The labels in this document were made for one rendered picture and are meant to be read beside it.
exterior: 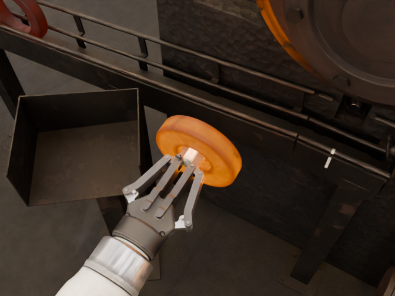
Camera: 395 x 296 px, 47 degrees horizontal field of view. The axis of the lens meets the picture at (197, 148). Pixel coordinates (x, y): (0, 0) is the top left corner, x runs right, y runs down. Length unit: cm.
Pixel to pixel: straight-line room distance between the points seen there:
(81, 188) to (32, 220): 71
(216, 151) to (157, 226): 15
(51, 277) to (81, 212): 24
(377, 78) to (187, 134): 29
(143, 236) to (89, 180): 40
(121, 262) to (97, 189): 40
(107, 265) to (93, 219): 102
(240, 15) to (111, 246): 53
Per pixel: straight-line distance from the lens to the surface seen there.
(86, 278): 66
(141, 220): 68
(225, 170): 75
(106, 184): 103
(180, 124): 73
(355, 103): 100
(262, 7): 78
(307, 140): 96
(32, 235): 171
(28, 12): 129
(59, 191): 106
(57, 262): 164
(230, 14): 96
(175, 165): 74
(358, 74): 68
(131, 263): 66
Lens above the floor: 148
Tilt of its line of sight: 56 degrees down
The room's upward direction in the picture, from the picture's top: straight up
